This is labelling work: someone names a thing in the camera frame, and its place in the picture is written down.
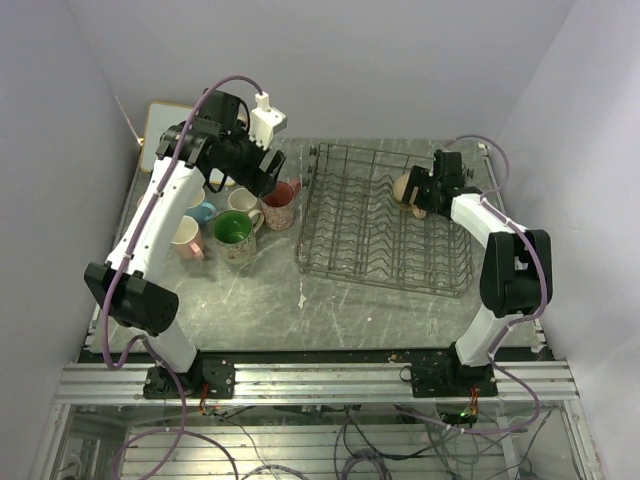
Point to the large beige mug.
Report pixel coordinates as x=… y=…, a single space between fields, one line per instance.
x=234 y=236

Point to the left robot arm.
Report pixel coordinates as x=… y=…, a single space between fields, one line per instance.
x=126 y=285

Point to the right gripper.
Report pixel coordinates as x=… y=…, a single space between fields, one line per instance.
x=420 y=177

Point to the light pink faceted mug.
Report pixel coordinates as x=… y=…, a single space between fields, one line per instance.
x=188 y=241

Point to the wire dish rack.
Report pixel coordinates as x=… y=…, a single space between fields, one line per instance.
x=353 y=229

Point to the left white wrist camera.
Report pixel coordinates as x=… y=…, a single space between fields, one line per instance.
x=265 y=121

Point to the white speckled mug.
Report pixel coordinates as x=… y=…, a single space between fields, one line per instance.
x=243 y=200

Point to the yellow framed whiteboard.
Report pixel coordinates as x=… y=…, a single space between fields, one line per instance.
x=160 y=116

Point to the blue mug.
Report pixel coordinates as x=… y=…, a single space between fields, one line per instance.
x=200 y=209

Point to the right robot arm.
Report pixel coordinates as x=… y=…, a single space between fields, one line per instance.
x=516 y=277

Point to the aluminium frame rail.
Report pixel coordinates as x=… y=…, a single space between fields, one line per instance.
x=306 y=384

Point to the pink floral mug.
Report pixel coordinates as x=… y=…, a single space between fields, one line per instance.
x=278 y=206

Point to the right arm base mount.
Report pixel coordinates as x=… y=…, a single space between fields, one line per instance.
x=440 y=382

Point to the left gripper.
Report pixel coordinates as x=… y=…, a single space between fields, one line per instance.
x=257 y=180

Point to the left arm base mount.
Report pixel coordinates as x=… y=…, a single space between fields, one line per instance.
x=209 y=378

